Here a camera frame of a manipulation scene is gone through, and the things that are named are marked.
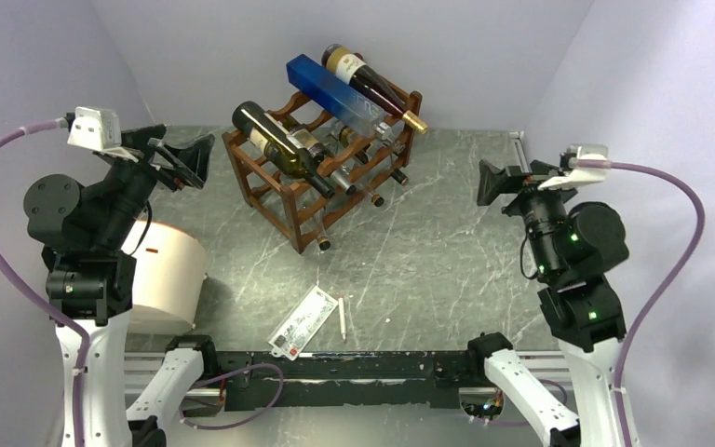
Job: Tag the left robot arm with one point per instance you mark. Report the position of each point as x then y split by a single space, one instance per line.
82 229

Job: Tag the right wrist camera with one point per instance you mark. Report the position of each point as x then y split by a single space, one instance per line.
582 164

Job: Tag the white pen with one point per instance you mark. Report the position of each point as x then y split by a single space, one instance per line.
342 319

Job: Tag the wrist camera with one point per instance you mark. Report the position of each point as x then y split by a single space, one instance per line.
582 164
95 129

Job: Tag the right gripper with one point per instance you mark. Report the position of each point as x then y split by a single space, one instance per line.
491 182

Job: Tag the clear bottle bottom row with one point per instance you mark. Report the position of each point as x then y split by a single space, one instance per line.
315 223

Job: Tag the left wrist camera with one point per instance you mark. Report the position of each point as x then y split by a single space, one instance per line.
95 129

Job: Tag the blue square bottle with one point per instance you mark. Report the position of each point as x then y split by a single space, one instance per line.
345 103

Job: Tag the white cylindrical container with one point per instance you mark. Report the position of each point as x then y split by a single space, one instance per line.
170 272

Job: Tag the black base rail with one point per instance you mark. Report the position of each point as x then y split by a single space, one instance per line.
250 380

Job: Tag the green wine bottle white label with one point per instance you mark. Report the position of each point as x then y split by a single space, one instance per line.
286 152

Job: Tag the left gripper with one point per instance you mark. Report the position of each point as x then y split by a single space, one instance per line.
190 163

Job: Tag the white printed card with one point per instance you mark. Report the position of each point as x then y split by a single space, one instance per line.
303 322

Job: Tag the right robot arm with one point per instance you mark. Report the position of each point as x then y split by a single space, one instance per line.
573 249

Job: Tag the wooden wine rack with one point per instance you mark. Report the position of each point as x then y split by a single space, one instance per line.
279 198

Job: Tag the dark red wine bottle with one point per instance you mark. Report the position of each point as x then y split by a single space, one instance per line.
350 68

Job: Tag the clear bottle lower rack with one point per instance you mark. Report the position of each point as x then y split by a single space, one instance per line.
342 136

